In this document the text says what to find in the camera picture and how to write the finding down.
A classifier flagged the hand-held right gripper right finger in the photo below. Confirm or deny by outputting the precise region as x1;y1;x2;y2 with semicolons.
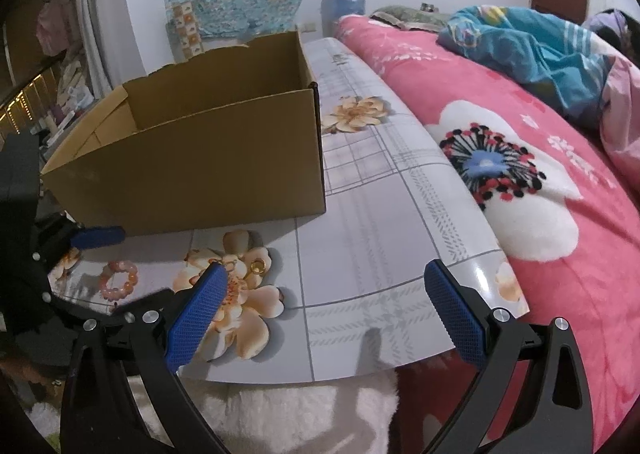
423;259;596;454

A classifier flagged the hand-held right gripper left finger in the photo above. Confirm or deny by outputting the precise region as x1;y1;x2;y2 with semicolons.
60;264;231;454

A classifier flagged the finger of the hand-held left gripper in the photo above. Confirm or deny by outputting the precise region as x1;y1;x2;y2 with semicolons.
70;225;127;251
47;288;175;335

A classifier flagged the pink bead bracelet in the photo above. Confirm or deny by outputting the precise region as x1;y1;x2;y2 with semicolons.
98;260;139;302

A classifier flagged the cardboard box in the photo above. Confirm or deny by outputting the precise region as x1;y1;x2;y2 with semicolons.
40;30;328;237

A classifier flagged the railing with light strip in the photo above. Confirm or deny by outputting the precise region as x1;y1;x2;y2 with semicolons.
0;69;58;135

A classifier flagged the white fluffy rug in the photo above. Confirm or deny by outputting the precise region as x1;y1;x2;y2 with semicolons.
135;369;401;454

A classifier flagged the pink hanging garment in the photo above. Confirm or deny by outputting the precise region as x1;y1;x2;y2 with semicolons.
37;0;76;55

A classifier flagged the orange checked cloth strip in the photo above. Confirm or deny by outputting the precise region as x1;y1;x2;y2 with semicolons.
167;1;206;60

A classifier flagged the pink floral blanket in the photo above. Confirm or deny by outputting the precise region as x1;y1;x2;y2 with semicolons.
335;14;640;454

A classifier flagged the light pink quilt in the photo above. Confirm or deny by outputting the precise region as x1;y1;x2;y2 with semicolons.
597;54;640;185

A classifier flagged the blue patterned blanket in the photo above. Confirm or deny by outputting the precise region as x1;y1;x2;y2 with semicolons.
437;5;616;127

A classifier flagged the green patterned pillow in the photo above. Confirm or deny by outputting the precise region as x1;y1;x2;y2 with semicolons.
370;4;451;32

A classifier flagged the dark cloth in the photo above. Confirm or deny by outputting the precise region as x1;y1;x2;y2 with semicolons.
582;8;633;52

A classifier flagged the blue water jug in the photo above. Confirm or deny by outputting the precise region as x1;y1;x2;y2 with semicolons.
322;0;367;37

